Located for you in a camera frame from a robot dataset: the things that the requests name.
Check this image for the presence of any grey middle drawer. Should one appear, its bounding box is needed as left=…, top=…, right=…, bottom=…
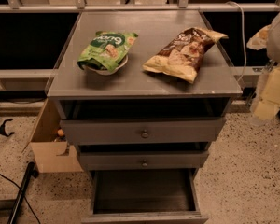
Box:
left=79, top=151, right=209, bottom=171

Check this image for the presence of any orange ball in box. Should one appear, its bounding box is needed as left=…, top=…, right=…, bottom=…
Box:
left=57, top=129, right=65, bottom=137

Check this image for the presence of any grey drawer cabinet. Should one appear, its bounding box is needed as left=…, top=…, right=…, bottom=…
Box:
left=47, top=10, right=243, bottom=224

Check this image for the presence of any grey bottom drawer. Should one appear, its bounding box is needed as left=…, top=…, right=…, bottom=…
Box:
left=81, top=169, right=207, bottom=224

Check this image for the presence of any cardboard box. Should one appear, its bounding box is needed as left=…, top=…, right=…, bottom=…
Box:
left=27, top=99, right=82, bottom=173

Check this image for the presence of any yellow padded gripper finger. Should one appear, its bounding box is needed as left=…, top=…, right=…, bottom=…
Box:
left=250, top=64, right=280, bottom=126
left=246, top=25, right=271, bottom=50

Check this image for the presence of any black floor cable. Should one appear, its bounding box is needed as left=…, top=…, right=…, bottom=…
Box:
left=0, top=166, right=41, bottom=224

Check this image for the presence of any grey top drawer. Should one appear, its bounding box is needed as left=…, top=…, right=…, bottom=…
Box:
left=61, top=118, right=225, bottom=145

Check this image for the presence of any white hanging cable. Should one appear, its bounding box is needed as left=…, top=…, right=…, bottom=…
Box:
left=226, top=1, right=248, bottom=82

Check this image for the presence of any grey drawer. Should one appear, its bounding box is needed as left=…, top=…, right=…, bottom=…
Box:
left=61, top=118, right=225, bottom=145
left=79, top=151, right=209, bottom=171
left=81, top=169, right=207, bottom=224

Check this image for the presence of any green rice chip bag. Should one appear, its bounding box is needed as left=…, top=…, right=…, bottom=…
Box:
left=77, top=31, right=138, bottom=72

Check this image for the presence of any brown yellow chip bag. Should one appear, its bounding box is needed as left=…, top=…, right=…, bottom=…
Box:
left=142, top=27, right=228, bottom=83

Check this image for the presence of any black clamp on floor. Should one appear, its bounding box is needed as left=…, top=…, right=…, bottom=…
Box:
left=0, top=119, right=14, bottom=137

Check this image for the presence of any black floor pole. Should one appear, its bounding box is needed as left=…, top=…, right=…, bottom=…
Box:
left=7, top=162, right=38, bottom=224

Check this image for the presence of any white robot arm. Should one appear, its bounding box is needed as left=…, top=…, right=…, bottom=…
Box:
left=246, top=12, right=280, bottom=126

